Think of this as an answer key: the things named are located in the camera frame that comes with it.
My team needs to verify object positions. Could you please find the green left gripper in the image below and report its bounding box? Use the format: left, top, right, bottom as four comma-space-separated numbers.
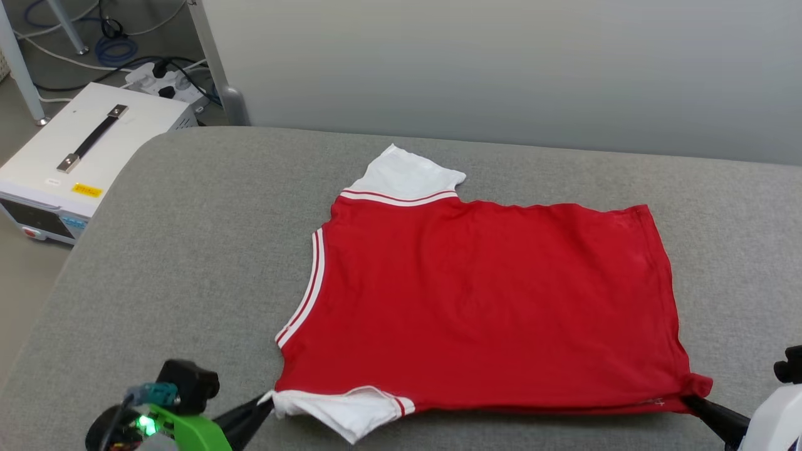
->
85, 395, 274, 451

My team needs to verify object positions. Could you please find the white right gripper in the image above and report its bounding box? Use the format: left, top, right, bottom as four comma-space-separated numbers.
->
683, 383, 802, 451

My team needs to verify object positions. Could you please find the red and white shirt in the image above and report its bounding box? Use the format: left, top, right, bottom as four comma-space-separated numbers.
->
274, 144, 714, 445

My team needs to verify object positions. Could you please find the white equipment box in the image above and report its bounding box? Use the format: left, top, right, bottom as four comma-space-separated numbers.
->
0, 82, 199, 246

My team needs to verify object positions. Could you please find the white power strip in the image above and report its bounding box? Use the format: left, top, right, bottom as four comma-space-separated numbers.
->
124, 60, 211, 106

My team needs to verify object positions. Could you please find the grey table leg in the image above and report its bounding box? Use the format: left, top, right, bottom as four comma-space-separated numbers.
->
46, 0, 89, 55
0, 0, 51, 127

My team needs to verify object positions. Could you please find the light grey partition panel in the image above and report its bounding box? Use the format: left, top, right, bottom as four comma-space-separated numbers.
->
199, 0, 802, 167

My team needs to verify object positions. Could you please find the teal connector left camera cable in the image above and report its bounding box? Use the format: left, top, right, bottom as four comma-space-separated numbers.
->
110, 381, 180, 451

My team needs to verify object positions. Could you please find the black strap handle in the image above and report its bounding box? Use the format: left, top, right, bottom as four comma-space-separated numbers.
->
56, 104, 130, 175

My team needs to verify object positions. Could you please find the white metal partition post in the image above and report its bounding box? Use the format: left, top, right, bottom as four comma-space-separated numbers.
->
187, 0, 252, 127

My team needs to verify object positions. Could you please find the blue cable coil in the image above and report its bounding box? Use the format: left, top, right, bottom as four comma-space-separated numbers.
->
94, 34, 139, 68

